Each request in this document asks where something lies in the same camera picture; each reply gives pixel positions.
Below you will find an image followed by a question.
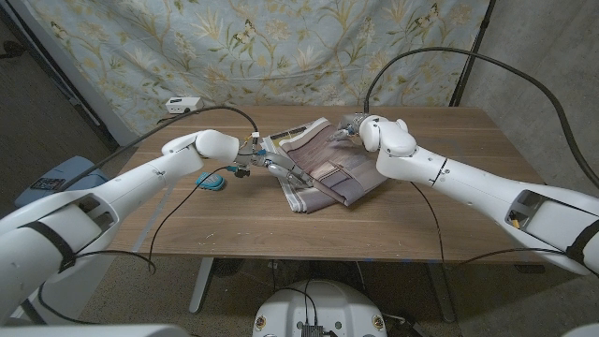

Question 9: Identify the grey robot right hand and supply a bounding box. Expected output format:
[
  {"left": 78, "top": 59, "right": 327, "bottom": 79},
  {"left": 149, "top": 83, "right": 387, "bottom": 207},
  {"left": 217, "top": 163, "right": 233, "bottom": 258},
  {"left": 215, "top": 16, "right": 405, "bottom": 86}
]
[{"left": 330, "top": 112, "right": 373, "bottom": 143}]

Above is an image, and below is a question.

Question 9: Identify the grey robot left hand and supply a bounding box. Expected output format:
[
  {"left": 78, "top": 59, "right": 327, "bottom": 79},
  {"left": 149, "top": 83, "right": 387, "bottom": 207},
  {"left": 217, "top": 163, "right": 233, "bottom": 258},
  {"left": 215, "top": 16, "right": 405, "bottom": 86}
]
[{"left": 236, "top": 148, "right": 315, "bottom": 189}]

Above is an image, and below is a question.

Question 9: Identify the sofa print cloth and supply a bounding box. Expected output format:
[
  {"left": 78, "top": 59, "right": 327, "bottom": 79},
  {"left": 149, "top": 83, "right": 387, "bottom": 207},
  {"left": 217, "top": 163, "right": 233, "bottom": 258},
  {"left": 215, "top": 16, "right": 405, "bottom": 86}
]
[{"left": 260, "top": 116, "right": 389, "bottom": 214}]

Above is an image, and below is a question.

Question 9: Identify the floral print backdrop cloth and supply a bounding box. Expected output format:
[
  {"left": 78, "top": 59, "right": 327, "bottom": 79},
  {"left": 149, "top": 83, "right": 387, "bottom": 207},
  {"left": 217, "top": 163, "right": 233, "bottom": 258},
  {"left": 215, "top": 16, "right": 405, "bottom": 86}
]
[{"left": 22, "top": 0, "right": 490, "bottom": 141}]

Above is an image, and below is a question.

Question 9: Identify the small teal oval object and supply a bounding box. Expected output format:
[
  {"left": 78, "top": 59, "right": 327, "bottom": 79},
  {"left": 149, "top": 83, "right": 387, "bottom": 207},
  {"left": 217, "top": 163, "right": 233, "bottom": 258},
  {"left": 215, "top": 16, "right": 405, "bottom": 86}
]
[{"left": 195, "top": 171, "right": 227, "bottom": 193}]

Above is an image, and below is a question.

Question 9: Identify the white power strip box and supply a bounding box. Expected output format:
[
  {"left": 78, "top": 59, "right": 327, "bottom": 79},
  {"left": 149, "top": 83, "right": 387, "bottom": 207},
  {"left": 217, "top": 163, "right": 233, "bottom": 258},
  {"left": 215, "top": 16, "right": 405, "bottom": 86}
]
[{"left": 164, "top": 96, "right": 205, "bottom": 115}]

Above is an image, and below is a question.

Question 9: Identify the black backdrop stand pole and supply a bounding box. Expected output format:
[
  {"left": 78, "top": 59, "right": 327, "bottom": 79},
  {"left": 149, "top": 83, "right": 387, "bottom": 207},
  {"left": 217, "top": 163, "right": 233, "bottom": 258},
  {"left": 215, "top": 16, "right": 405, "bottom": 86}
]
[{"left": 448, "top": 0, "right": 497, "bottom": 107}]

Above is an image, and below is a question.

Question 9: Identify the white table leg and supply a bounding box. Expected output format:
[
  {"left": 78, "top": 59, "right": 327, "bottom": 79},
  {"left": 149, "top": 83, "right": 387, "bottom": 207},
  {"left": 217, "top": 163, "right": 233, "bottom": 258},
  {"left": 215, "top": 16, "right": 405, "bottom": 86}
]
[
  {"left": 425, "top": 261, "right": 458, "bottom": 323},
  {"left": 188, "top": 256, "right": 216, "bottom": 315}
]

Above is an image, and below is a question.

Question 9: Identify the white robot torso base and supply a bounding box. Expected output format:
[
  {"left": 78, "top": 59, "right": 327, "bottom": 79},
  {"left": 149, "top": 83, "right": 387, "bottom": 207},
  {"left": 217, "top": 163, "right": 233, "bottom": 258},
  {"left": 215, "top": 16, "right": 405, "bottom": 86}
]
[{"left": 251, "top": 279, "right": 388, "bottom": 337}]

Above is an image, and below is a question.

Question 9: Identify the blue-grey padded stool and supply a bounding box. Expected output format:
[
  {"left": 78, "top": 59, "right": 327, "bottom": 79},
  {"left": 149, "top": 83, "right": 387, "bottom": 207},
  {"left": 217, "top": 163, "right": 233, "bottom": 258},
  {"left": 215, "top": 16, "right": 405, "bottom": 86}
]
[{"left": 13, "top": 155, "right": 102, "bottom": 210}]

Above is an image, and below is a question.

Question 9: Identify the white robot chest cover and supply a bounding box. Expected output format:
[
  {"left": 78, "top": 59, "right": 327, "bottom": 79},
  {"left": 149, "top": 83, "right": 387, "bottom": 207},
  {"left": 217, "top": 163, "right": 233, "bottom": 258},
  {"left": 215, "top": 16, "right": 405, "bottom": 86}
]
[{"left": 0, "top": 324, "right": 191, "bottom": 337}]

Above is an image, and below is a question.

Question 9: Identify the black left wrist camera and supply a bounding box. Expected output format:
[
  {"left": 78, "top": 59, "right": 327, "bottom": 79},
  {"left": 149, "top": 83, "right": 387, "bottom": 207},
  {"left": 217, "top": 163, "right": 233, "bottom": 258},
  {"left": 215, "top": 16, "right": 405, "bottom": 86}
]
[{"left": 226, "top": 164, "right": 252, "bottom": 180}]

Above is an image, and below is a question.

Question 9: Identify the thin black left wrist cable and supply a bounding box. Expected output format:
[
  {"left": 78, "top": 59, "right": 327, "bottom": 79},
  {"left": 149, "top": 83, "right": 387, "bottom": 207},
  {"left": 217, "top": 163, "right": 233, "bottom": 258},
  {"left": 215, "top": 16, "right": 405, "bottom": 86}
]
[{"left": 37, "top": 164, "right": 233, "bottom": 325}]

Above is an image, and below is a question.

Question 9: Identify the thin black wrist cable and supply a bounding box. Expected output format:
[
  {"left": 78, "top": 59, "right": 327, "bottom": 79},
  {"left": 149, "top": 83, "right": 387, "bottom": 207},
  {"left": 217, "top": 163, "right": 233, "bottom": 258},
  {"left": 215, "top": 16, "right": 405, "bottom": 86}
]
[
  {"left": 409, "top": 181, "right": 570, "bottom": 266},
  {"left": 37, "top": 164, "right": 233, "bottom": 325}
]

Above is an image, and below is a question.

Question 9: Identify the black power strip cord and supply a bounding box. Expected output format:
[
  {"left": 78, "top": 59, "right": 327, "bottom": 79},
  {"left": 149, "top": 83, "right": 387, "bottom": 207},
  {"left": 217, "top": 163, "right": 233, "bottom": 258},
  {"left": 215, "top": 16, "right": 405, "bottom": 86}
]
[{"left": 155, "top": 108, "right": 192, "bottom": 125}]

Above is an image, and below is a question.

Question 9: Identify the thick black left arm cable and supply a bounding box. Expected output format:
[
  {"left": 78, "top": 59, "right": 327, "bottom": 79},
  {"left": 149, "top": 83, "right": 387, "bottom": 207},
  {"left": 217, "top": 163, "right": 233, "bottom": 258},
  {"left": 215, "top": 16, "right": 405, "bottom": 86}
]
[{"left": 58, "top": 105, "right": 261, "bottom": 192}]

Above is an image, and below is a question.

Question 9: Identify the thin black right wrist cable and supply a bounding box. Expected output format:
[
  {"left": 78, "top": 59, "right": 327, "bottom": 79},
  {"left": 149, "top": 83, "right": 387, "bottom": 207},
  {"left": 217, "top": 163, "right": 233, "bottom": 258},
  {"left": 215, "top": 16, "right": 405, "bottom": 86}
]
[{"left": 409, "top": 181, "right": 570, "bottom": 266}]

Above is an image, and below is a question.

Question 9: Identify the black arm strap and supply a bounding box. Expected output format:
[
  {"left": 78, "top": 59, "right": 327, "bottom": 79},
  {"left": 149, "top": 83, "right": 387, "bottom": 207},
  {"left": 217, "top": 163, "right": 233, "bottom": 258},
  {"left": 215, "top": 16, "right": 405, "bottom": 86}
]
[
  {"left": 564, "top": 219, "right": 599, "bottom": 269},
  {"left": 18, "top": 219, "right": 79, "bottom": 274}
]

